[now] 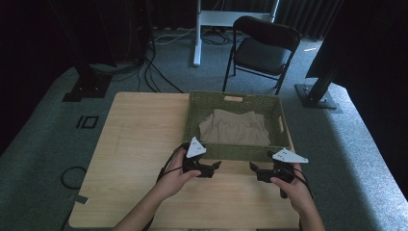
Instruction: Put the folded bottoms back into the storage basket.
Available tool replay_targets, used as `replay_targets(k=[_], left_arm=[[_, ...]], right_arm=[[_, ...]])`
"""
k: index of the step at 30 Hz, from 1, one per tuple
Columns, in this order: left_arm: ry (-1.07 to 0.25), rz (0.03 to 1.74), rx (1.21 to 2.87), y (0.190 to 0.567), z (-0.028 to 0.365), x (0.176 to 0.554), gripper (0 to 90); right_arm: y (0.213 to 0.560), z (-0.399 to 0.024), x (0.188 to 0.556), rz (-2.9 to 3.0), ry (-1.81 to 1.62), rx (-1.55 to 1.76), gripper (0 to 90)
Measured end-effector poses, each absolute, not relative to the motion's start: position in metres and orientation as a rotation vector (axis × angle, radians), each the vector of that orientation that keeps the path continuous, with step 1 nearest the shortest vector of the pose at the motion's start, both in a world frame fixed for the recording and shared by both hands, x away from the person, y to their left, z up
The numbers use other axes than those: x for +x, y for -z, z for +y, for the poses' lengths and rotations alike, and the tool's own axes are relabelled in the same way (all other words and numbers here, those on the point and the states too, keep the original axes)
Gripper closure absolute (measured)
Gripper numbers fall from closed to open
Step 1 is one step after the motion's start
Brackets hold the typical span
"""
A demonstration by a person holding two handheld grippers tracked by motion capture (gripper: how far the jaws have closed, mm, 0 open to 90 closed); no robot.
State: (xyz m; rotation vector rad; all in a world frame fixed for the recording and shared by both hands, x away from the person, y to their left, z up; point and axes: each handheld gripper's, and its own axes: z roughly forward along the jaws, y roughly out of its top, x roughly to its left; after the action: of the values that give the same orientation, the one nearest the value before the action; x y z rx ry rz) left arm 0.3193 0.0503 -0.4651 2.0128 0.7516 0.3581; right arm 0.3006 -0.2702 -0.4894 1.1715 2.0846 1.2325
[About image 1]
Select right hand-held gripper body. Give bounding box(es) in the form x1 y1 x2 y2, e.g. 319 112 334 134
267 147 310 199

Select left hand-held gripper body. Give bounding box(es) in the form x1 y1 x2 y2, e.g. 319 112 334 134
181 136 214 179

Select green woven basket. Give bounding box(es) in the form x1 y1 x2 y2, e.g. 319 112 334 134
181 90 294 163

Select beige shorts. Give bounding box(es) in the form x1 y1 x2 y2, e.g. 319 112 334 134
198 108 272 147

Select person's right hand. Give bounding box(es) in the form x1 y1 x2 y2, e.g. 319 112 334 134
269 163 315 214

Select person's left hand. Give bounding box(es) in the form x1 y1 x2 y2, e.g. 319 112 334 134
156 156 202 201

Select black folding chair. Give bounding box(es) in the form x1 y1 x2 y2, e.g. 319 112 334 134
221 15 303 97

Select grey tape strip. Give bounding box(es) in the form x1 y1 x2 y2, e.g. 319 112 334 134
73 193 89 206

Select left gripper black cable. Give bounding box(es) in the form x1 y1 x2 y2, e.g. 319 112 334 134
140 142 191 231

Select black stand with base plate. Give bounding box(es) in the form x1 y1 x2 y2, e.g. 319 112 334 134
293 61 344 115
47 0 118 103

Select black floor cables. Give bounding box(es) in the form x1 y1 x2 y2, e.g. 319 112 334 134
137 30 185 94

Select white floor cable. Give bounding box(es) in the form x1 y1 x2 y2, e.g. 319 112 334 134
153 26 198 46

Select black cable loop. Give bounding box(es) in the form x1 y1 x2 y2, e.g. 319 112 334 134
60 166 88 191

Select white metal desk frame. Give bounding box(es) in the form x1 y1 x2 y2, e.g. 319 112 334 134
192 0 280 68

